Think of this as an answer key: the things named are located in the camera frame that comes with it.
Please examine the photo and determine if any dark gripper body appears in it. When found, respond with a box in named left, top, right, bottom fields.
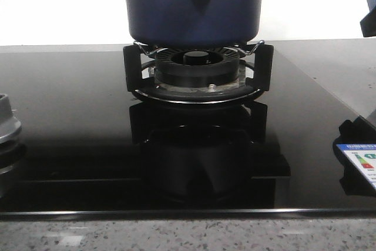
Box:
left=360, top=0, right=375, bottom=38

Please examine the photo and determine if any energy rating label sticker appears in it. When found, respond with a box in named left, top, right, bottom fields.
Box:
left=337, top=143, right=375, bottom=189

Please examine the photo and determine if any right black gas burner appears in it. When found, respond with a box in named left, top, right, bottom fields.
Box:
left=155, top=48, right=240, bottom=88

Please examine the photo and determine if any right burner pan support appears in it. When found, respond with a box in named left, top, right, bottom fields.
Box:
left=123, top=44, right=274, bottom=105

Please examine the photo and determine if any black glass gas cooktop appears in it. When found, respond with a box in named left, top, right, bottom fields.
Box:
left=1, top=48, right=375, bottom=220

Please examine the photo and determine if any silver right stove knob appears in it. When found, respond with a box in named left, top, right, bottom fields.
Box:
left=1, top=93, right=22, bottom=144

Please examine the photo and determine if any blue saucepan with handle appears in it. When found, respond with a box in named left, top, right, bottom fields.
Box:
left=126, top=0, right=261, bottom=48

